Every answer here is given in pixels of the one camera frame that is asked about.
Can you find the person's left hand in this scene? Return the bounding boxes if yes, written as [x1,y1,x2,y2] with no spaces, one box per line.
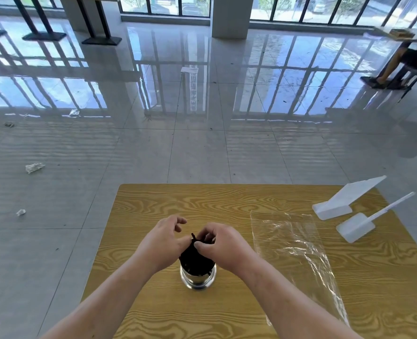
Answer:
[134,215,192,277]

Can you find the person's right hand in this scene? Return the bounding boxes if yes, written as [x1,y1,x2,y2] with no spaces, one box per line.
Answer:
[193,222,263,280]

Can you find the black plastic bag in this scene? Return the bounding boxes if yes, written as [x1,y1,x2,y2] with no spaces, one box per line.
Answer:
[179,233,216,276]

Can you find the person's right forearm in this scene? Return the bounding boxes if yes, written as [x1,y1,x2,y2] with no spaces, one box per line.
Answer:
[235,258,362,339]

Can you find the person's left forearm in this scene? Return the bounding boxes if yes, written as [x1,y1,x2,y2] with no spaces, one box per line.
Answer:
[40,256,161,339]

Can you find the stainless steel cup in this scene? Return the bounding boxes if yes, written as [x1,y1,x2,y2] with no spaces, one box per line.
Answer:
[180,263,217,291]

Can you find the clear plastic bag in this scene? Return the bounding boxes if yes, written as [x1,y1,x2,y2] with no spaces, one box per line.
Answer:
[250,210,350,327]

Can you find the white plastic stand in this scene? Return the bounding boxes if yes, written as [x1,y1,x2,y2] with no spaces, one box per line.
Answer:
[312,175,388,221]

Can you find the white plastic scoop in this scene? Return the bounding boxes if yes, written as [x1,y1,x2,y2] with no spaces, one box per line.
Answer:
[336,192,416,243]

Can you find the white square pillar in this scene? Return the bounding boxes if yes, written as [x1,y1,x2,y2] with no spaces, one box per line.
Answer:
[211,0,254,40]

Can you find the light wooden table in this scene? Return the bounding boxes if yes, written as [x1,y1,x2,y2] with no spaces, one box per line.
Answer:
[373,26,417,42]

